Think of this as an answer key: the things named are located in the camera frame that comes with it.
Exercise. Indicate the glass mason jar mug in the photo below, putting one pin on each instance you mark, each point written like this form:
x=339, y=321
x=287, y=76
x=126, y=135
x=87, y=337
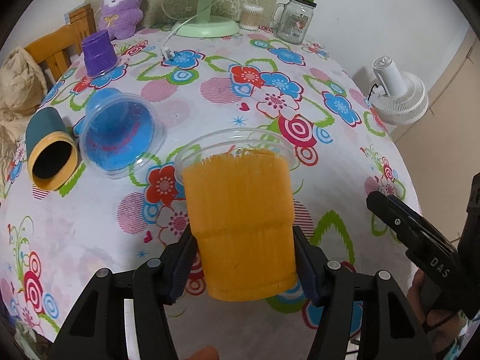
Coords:
x=291, y=20

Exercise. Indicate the blue plastic cup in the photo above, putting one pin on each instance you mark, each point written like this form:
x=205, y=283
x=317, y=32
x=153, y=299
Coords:
x=120, y=133

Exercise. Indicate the white standing fan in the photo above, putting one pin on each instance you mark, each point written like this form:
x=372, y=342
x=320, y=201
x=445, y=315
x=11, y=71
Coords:
x=399, y=97

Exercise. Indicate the purple plastic cup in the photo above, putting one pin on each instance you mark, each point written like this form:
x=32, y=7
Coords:
x=99, y=53

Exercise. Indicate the wooden chair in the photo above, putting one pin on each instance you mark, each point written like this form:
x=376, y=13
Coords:
x=52, y=48

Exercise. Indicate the cotton swab container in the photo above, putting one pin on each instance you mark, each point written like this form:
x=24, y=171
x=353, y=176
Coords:
x=250, y=17

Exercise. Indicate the floral tablecloth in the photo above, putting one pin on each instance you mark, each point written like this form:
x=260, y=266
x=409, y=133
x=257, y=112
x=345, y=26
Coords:
x=52, y=242

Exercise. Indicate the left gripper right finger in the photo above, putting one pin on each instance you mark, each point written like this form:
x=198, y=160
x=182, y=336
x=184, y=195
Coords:
x=310, y=264

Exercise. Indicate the orange plastic cup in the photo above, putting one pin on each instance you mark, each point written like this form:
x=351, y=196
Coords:
x=241, y=211

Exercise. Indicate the purple plush rabbit toy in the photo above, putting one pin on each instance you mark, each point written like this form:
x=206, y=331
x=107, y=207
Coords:
x=120, y=18

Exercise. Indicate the teal cup with yellow rim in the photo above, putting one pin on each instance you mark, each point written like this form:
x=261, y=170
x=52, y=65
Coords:
x=52, y=153

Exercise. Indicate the beige quilted jacket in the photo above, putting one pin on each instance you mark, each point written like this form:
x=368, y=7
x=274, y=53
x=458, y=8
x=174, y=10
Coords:
x=23, y=87

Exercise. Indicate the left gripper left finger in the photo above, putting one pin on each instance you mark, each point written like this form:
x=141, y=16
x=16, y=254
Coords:
x=177, y=261

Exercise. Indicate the person's right hand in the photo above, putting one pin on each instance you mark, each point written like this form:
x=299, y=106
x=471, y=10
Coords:
x=442, y=337

